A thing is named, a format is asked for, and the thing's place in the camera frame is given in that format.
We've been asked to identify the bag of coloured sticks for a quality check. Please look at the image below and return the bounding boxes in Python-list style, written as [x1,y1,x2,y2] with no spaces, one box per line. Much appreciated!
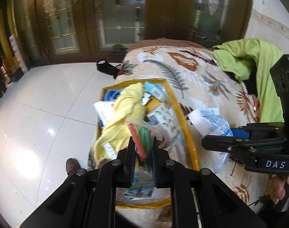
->
[125,116,163,172]

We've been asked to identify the white blue desiccant packet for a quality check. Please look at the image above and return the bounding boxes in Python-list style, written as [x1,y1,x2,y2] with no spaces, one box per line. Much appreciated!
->
[188,108,233,174]

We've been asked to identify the lemon print packet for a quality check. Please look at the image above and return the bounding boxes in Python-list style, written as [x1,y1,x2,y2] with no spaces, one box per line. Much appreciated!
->
[147,104,180,140]

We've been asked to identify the yellow towel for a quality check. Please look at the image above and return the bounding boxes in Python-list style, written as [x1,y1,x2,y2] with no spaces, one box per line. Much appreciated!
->
[91,82,145,167]

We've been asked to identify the red white packet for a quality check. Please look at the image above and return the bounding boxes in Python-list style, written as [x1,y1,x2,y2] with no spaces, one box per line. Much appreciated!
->
[93,100,115,129]

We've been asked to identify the right hand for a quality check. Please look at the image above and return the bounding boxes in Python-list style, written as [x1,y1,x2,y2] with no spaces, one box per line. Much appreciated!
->
[270,174,289,204]

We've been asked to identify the red white small box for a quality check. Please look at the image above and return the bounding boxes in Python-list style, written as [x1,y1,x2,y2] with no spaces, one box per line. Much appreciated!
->
[253,100,260,111]

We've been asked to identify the brown shoe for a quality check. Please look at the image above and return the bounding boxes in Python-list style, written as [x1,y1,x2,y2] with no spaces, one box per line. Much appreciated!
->
[66,158,81,177]

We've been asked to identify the leaf patterned beige blanket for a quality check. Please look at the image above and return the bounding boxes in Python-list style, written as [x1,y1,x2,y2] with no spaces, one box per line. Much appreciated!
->
[87,39,278,228]

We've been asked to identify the blue cloth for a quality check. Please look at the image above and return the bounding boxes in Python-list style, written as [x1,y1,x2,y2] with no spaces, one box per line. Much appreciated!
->
[103,89,122,101]

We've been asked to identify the lime green cloth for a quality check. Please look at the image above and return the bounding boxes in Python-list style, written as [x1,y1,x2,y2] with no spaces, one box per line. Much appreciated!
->
[213,38,284,123]

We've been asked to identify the black shoe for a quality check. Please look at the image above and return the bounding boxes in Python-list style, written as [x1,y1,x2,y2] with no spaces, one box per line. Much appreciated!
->
[97,59,121,79]

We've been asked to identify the wooden glass doors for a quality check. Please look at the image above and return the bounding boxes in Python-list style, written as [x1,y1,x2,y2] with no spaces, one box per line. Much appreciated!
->
[12,0,252,67]

